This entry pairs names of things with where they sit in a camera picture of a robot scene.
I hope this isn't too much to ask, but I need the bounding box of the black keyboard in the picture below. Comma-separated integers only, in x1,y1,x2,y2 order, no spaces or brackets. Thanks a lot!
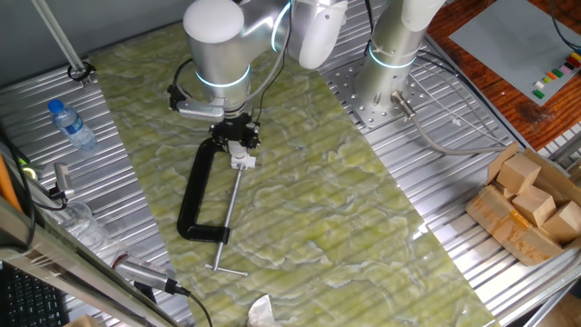
0,263,69,327

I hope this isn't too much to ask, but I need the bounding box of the brown cardboard box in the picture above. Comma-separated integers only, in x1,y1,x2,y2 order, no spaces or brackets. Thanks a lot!
465,141,581,268

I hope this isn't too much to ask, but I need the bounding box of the black camera cable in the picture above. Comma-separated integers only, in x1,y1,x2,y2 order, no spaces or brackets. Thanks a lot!
165,277,214,327

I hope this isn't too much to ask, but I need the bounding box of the white light bulb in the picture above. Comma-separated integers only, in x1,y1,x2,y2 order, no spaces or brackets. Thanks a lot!
228,139,249,158

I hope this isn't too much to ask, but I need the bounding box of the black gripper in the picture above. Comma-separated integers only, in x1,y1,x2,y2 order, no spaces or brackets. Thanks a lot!
209,113,262,151

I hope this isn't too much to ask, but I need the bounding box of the black C-clamp with steel screw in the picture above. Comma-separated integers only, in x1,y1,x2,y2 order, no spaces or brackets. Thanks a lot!
176,137,250,277

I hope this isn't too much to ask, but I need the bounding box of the silver camera module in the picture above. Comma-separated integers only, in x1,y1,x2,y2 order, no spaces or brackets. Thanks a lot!
112,253,178,292

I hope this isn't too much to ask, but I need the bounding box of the small cardboard box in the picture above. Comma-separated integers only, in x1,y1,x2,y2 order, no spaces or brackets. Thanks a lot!
63,313,100,327

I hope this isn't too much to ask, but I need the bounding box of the grey toy brick baseplate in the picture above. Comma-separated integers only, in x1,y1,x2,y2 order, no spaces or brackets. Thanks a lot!
448,0,581,107

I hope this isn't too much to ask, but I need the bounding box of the grey hose with metal connector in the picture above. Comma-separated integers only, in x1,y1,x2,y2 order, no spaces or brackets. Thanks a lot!
389,90,507,158

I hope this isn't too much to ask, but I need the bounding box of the orange rod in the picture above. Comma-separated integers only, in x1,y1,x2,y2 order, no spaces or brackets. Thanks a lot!
0,154,23,213

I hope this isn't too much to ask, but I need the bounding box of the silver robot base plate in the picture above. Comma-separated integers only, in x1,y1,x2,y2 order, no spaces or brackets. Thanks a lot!
324,58,432,131

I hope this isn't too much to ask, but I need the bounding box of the white lamp socket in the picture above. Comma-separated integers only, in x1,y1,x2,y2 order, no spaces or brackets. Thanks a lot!
230,154,258,171

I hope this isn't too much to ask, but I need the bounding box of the light wooden block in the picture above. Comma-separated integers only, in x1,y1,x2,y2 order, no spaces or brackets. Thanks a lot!
494,181,517,201
542,201,581,244
511,184,557,228
497,154,542,196

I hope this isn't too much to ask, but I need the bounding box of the metal stand pole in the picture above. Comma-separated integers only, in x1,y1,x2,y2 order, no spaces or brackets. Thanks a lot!
30,0,94,88

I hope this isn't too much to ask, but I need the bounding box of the water bottle with blue cap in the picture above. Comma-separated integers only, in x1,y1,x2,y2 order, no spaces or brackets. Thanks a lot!
47,98,99,152

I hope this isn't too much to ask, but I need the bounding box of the aluminium frame bar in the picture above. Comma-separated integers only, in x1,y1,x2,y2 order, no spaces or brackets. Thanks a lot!
0,194,182,327

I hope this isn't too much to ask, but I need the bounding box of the green marble pattern mat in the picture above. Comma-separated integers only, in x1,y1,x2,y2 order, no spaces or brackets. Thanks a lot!
88,13,500,327

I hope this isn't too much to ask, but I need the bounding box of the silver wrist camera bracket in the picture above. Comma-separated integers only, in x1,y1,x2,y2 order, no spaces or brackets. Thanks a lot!
167,84,226,123

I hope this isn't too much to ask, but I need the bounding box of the thin black cable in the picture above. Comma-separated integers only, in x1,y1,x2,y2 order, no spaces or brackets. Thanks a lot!
549,0,581,52

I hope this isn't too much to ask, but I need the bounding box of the grey camera on black mount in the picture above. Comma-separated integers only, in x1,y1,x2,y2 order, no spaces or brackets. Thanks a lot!
49,162,77,202

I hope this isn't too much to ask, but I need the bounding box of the brown wooden table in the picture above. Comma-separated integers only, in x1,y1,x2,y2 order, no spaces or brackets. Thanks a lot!
426,0,581,151

